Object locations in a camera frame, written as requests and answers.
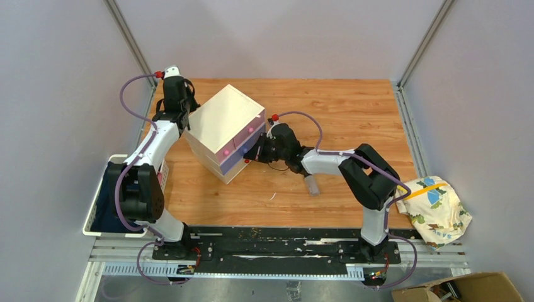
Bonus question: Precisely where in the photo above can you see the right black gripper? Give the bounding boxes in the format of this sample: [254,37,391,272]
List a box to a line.
[244,132,289,164]

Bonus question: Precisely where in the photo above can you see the purple drawer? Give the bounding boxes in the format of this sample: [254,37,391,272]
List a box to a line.
[220,123,265,175]

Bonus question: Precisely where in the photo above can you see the pink drawer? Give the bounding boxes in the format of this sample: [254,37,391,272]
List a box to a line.
[215,139,236,165]
[233,111,265,147]

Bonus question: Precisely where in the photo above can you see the white mini drawer cabinet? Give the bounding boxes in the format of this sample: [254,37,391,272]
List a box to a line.
[183,84,265,181]

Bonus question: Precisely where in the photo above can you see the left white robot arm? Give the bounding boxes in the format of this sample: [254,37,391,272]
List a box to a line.
[108,71,200,260]

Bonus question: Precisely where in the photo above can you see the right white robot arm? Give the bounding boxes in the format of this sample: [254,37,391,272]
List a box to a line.
[244,123,400,263]

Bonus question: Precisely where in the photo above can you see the cream bottom drawer red knob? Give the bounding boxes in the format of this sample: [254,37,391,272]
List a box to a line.
[221,159,250,184]

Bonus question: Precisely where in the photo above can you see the small clear bottle black cap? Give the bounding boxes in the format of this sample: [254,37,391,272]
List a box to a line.
[304,175,321,197]

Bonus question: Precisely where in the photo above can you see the white perforated basket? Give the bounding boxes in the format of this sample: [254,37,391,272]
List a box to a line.
[82,154,147,238]

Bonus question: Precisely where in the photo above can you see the dark blue cloth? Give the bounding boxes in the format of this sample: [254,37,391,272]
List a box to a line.
[90,162,144,233]

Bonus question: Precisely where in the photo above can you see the printed cream cloth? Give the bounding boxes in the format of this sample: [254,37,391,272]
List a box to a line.
[396,176,472,250]

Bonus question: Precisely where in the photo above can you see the cardboard box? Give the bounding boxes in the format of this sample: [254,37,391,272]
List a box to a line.
[392,272,524,301]

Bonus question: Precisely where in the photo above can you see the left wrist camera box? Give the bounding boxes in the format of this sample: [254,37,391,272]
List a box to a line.
[163,65,183,81]

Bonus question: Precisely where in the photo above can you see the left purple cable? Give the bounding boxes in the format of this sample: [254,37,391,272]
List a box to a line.
[113,71,191,287]

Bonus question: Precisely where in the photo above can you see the purple cable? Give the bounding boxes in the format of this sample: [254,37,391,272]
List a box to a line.
[113,71,191,287]
[270,111,418,291]

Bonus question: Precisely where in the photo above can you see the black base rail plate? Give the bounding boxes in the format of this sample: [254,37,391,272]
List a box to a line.
[152,226,401,281]

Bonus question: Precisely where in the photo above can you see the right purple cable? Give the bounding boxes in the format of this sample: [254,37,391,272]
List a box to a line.
[270,111,418,291]

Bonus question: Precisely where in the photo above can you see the white slotted cable duct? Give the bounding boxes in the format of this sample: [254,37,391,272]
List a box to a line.
[102,260,366,280]

